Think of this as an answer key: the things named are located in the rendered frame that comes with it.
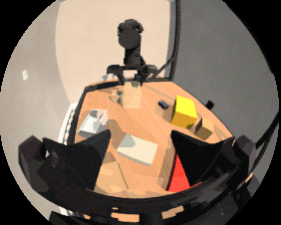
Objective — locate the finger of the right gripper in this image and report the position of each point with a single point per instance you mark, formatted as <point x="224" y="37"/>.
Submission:
<point x="121" y="77"/>
<point x="142" y="78"/>

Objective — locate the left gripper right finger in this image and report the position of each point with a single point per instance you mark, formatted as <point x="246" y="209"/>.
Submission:
<point x="196" y="156"/>

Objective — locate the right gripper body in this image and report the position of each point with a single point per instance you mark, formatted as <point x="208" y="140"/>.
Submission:
<point x="132" y="58"/>

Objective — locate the red flat slab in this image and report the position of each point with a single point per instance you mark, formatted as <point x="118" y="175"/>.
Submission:
<point x="177" y="180"/>

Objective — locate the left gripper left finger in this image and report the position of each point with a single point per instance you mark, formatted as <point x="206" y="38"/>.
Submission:
<point x="85" y="157"/>

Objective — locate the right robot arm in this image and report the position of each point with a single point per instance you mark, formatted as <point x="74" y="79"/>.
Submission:
<point x="129" y="38"/>

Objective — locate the yellow block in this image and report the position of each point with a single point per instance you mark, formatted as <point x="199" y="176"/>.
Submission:
<point x="185" y="115"/>

